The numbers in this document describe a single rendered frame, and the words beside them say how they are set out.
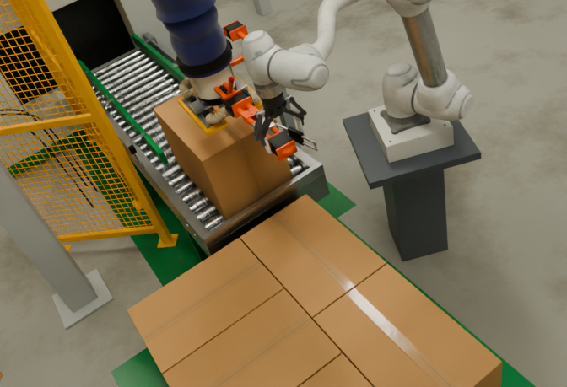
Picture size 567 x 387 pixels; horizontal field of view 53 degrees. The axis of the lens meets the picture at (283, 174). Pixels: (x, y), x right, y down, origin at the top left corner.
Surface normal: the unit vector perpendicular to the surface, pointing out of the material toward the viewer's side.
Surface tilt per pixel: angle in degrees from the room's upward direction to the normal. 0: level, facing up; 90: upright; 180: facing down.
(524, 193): 0
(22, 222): 90
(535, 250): 0
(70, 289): 90
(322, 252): 0
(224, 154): 90
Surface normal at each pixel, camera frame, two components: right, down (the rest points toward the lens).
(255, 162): 0.53, 0.47
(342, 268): -0.22, -0.72
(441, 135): 0.15, 0.63
